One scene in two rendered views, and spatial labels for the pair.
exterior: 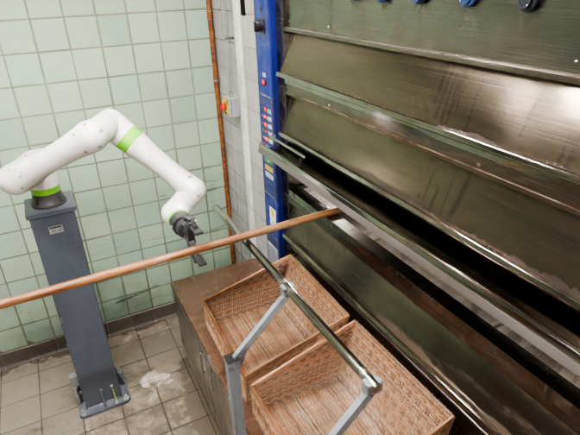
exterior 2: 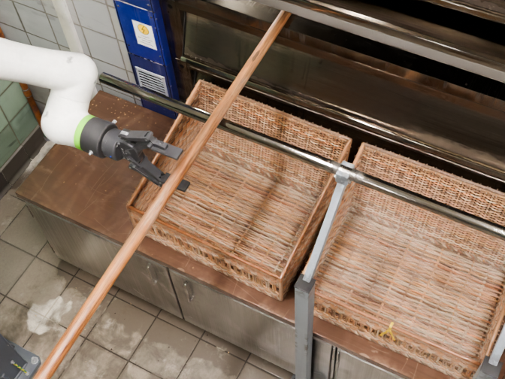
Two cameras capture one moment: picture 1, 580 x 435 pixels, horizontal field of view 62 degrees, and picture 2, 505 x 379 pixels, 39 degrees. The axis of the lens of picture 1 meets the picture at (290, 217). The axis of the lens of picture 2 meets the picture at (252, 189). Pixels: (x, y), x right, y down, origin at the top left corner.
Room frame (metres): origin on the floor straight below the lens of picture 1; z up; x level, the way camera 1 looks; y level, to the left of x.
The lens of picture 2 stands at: (0.62, 0.72, 2.59)
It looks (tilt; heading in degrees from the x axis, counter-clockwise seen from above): 56 degrees down; 329
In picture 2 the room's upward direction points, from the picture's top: 5 degrees counter-clockwise
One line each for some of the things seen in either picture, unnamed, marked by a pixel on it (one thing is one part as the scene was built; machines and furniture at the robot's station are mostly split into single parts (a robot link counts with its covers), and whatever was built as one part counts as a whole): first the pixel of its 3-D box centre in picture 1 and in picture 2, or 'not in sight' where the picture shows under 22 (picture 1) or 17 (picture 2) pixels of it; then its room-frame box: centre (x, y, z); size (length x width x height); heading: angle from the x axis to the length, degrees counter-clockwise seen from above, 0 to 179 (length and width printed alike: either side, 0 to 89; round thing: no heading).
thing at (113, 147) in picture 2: (187, 230); (125, 148); (1.71, 0.41, 1.19); 0.09 x 0.07 x 0.08; 27
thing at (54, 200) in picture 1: (47, 192); not in sight; (2.06, 1.12, 1.23); 0.26 x 0.15 x 0.06; 27
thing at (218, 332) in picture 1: (271, 320); (239, 186); (1.72, 0.10, 0.72); 0.56 x 0.49 x 0.28; 25
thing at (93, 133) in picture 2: (183, 223); (101, 137); (1.78, 0.44, 1.19); 0.12 x 0.06 x 0.09; 117
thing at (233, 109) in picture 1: (231, 105); not in sight; (2.65, 0.30, 1.46); 0.10 x 0.07 x 0.10; 26
